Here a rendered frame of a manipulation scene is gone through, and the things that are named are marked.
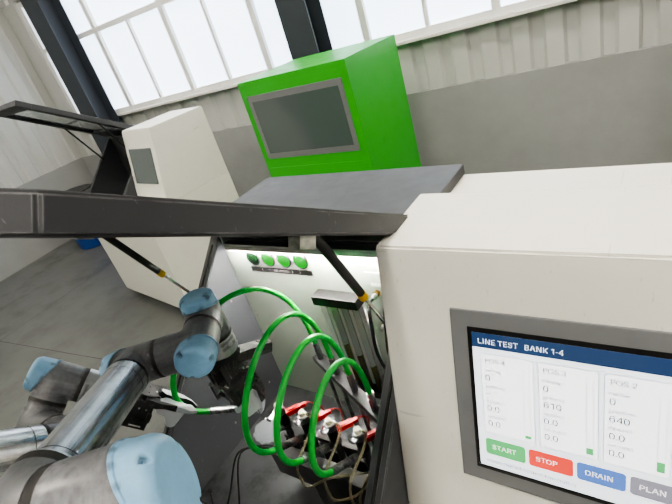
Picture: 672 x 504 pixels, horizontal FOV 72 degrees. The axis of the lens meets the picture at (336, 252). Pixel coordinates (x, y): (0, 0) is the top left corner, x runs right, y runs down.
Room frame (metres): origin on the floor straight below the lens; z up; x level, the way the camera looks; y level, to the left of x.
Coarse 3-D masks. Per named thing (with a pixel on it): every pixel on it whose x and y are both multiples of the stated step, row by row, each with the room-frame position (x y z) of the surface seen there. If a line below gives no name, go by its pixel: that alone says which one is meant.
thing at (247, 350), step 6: (252, 342) 0.93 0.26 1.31; (258, 342) 0.92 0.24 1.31; (270, 342) 0.92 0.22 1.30; (240, 348) 0.89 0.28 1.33; (246, 348) 0.89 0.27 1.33; (252, 348) 0.89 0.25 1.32; (264, 348) 0.91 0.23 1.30; (270, 348) 0.92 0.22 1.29; (240, 354) 0.86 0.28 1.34; (246, 354) 0.87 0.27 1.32; (252, 354) 0.88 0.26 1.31; (240, 360) 0.86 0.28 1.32
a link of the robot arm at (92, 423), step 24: (120, 360) 0.71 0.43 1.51; (144, 360) 0.73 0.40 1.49; (96, 384) 0.64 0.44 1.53; (120, 384) 0.64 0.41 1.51; (144, 384) 0.69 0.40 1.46; (72, 408) 0.58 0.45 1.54; (96, 408) 0.56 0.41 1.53; (120, 408) 0.59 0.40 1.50; (72, 432) 0.51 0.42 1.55; (96, 432) 0.52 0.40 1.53; (24, 456) 0.45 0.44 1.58; (48, 456) 0.45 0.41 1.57; (0, 480) 0.41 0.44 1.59; (24, 480) 0.38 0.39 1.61
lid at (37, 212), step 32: (0, 192) 0.39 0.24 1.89; (32, 192) 0.39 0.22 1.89; (64, 192) 0.40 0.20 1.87; (0, 224) 0.37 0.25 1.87; (32, 224) 0.37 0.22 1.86; (64, 224) 0.39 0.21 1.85; (96, 224) 0.41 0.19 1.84; (128, 224) 0.43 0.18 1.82; (160, 224) 0.45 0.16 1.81; (192, 224) 0.48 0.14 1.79; (224, 224) 0.51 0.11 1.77; (256, 224) 0.54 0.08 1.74; (288, 224) 0.58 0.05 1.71; (320, 224) 0.63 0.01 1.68; (352, 224) 0.69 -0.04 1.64; (384, 224) 0.76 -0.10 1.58
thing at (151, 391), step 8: (152, 384) 0.92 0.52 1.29; (144, 392) 0.87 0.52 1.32; (152, 392) 0.88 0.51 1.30; (160, 392) 0.90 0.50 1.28; (144, 400) 0.85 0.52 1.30; (136, 408) 0.85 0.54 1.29; (144, 408) 0.85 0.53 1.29; (152, 408) 0.85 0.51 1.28; (128, 416) 0.84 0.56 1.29; (136, 416) 0.84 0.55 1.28; (144, 416) 0.84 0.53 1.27; (136, 424) 0.84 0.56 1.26; (144, 424) 0.83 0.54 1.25
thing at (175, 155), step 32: (64, 128) 4.52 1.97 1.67; (96, 128) 4.40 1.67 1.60; (128, 128) 4.06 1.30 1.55; (160, 128) 3.72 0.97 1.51; (192, 128) 3.88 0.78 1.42; (128, 160) 4.62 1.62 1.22; (160, 160) 3.64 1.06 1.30; (192, 160) 3.81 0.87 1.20; (96, 192) 4.50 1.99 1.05; (128, 192) 3.92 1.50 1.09; (160, 192) 3.64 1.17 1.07; (192, 192) 3.73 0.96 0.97; (224, 192) 3.91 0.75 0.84; (128, 256) 3.99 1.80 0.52; (160, 256) 3.47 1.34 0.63; (192, 256) 3.57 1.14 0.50; (160, 288) 3.74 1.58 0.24; (192, 288) 3.49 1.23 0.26
